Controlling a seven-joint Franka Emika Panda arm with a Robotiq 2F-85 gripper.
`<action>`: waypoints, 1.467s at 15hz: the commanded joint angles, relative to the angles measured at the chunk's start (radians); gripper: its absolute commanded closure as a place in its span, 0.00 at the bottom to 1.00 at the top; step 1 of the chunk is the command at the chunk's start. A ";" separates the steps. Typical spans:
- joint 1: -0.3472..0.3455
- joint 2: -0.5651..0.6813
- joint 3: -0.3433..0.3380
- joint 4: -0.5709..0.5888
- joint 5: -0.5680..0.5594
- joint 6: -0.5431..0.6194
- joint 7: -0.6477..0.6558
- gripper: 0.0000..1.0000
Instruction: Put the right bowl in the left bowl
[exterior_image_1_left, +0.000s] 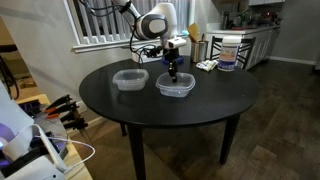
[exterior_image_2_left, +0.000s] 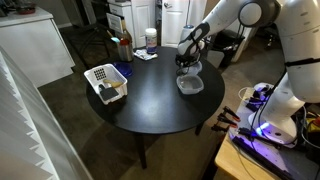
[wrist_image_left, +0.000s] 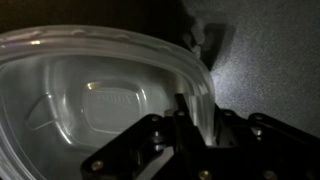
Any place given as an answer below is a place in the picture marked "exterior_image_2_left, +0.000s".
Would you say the black sponge brush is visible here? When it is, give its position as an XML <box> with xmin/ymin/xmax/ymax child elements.
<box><xmin>98</xmin><ymin>83</ymin><xmax>120</xmax><ymax>102</ymax></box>

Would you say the black equipment stand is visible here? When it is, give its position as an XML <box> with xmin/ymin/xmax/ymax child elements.
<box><xmin>212</xmin><ymin>29</ymin><xmax>246</xmax><ymax>69</ymax></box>

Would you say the white storage cabinet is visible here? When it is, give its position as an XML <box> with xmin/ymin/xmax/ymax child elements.
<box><xmin>107</xmin><ymin>0</ymin><xmax>156</xmax><ymax>49</ymax></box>

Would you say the yellow brush handle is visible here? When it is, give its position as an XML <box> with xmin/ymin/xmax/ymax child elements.
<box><xmin>103</xmin><ymin>78</ymin><xmax>124</xmax><ymax>89</ymax></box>

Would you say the white corrugated panel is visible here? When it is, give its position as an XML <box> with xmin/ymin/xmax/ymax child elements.
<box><xmin>0</xmin><ymin>46</ymin><xmax>95</xmax><ymax>180</ymax></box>

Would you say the white coiled cable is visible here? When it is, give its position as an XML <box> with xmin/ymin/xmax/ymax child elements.
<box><xmin>237</xmin><ymin>86</ymin><xmax>256</xmax><ymax>103</ymax></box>

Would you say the red bowl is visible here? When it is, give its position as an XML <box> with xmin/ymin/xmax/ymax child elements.
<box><xmin>15</xmin><ymin>3</ymin><xmax>37</xmax><ymax>16</ymax></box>

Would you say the white counter cabinet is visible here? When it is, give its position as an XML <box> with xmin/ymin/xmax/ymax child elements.
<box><xmin>0</xmin><ymin>7</ymin><xmax>76</xmax><ymax>89</ymax></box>

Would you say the light wooden table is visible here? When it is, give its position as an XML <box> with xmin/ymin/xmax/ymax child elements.
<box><xmin>214</xmin><ymin>87</ymin><xmax>320</xmax><ymax>180</ymax></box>

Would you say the white framed sign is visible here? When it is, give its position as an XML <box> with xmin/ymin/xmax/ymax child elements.
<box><xmin>105</xmin><ymin>12</ymin><xmax>125</xmax><ymax>35</ymax></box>

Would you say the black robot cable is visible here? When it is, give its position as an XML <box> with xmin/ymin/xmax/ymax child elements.
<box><xmin>250</xmin><ymin>58</ymin><xmax>320</xmax><ymax>141</ymax></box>

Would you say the round black table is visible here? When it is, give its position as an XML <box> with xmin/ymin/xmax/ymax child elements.
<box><xmin>85</xmin><ymin>45</ymin><xmax>226</xmax><ymax>170</ymax></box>

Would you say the crumpled wipes packet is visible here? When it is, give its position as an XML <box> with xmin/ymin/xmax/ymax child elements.
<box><xmin>133</xmin><ymin>48</ymin><xmax>159</xmax><ymax>62</ymax></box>

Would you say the clear plastic bowl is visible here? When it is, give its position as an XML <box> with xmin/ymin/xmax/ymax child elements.
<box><xmin>175</xmin><ymin>73</ymin><xmax>205</xmax><ymax>96</ymax></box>
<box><xmin>181</xmin><ymin>61</ymin><xmax>203</xmax><ymax>76</ymax></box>

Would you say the white plastic basket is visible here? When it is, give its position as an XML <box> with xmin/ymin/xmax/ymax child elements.
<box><xmin>83</xmin><ymin>63</ymin><xmax>129</xmax><ymax>106</ymax></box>

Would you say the black clamp with red tips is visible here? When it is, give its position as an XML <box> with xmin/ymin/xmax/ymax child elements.
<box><xmin>223</xmin><ymin>105</ymin><xmax>241</xmax><ymax>123</ymax></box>
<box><xmin>210</xmin><ymin>123</ymin><xmax>231</xmax><ymax>133</ymax></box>
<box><xmin>217</xmin><ymin>113</ymin><xmax>239</xmax><ymax>129</ymax></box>

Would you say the black folding stand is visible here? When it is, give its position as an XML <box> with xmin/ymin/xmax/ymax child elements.
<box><xmin>70</xmin><ymin>22</ymin><xmax>112</xmax><ymax>69</ymax></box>

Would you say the steel tumbler with red lid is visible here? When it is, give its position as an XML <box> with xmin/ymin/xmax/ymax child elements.
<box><xmin>117</xmin><ymin>38</ymin><xmax>134</xmax><ymax>63</ymax></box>

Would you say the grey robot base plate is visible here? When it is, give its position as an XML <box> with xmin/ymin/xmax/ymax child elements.
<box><xmin>229</xmin><ymin>125</ymin><xmax>320</xmax><ymax>180</ymax></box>

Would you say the white panel door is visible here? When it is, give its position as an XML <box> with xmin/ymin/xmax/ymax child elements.
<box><xmin>161</xmin><ymin>0</ymin><xmax>190</xmax><ymax>48</ymax></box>

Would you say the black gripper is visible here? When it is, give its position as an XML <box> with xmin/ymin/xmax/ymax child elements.
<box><xmin>175</xmin><ymin>52</ymin><xmax>202</xmax><ymax>77</ymax></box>

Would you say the white wipes canister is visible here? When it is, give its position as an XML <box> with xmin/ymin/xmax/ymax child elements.
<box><xmin>144</xmin><ymin>27</ymin><xmax>158</xmax><ymax>55</ymax></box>

